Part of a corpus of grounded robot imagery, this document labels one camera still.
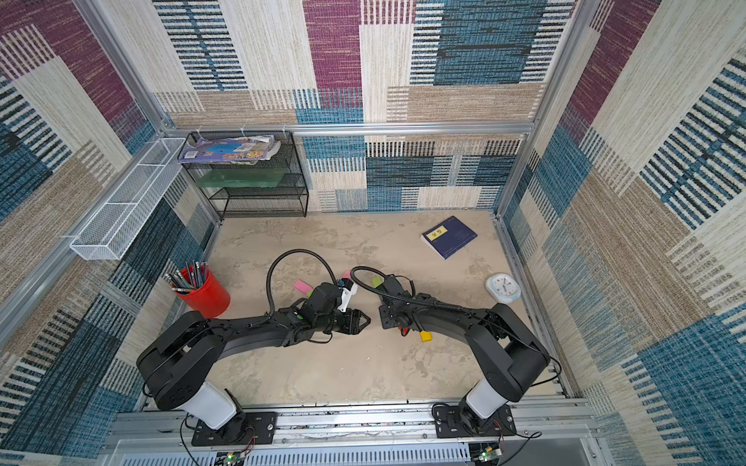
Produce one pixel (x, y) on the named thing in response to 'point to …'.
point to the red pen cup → (200, 288)
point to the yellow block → (425, 336)
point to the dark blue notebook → (449, 236)
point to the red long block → (405, 330)
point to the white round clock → (503, 287)
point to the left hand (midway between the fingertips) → (367, 320)
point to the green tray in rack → (240, 178)
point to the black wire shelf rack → (290, 195)
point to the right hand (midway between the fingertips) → (396, 316)
